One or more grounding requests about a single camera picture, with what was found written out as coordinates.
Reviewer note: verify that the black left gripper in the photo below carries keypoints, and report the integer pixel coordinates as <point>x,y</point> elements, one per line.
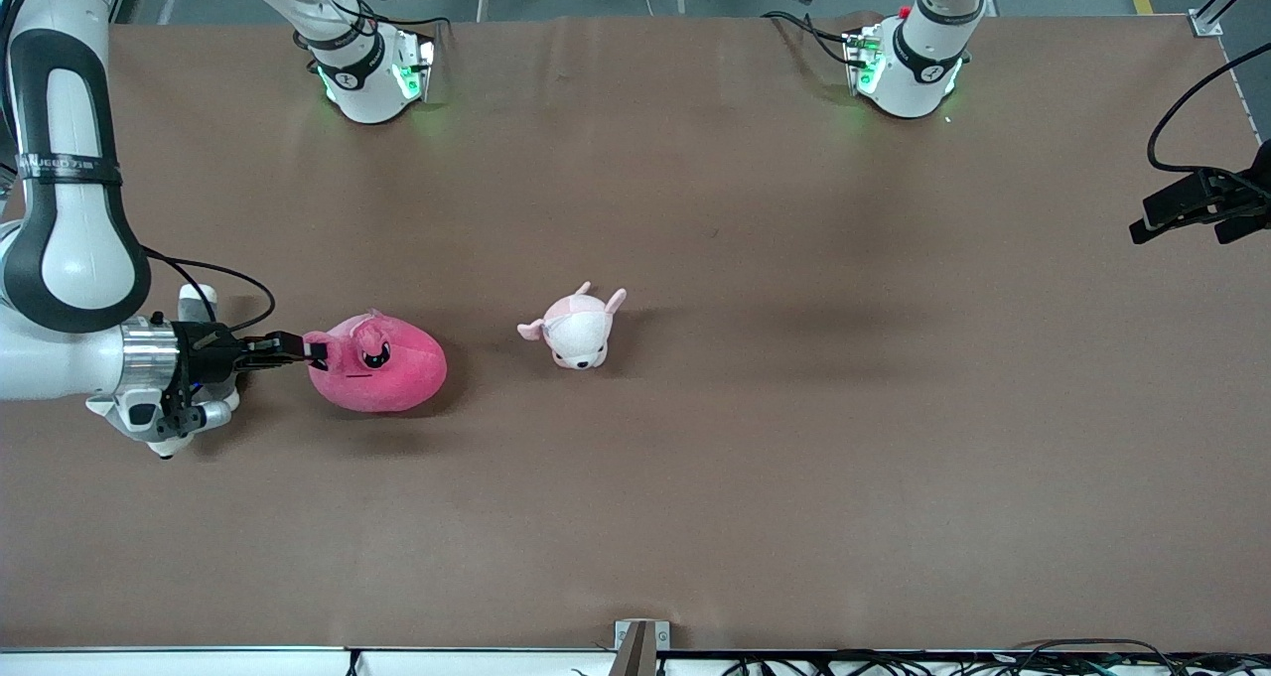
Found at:
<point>1234,196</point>

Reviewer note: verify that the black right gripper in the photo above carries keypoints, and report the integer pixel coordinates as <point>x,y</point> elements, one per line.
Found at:
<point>206,351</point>

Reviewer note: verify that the hot pink round plush toy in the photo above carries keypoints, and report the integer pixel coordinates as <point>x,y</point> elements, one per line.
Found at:
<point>387,378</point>

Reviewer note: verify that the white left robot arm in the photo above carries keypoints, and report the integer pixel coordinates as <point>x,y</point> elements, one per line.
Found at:
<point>909,85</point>

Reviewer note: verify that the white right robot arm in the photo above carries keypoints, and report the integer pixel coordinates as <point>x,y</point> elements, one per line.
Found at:
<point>74,249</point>

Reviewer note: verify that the grey white husky plush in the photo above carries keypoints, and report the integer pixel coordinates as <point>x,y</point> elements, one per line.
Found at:
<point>199,294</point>

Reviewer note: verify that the light pink plush puppy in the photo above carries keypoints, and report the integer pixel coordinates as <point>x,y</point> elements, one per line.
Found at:
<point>576,334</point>

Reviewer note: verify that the brown table cover sheet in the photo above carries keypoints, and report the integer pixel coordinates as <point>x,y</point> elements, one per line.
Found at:
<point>695,507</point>

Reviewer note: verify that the white table edge rail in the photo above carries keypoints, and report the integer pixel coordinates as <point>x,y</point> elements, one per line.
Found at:
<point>199,662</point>

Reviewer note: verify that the metal table edge bracket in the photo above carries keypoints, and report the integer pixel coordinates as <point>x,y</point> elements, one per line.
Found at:
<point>640,646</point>

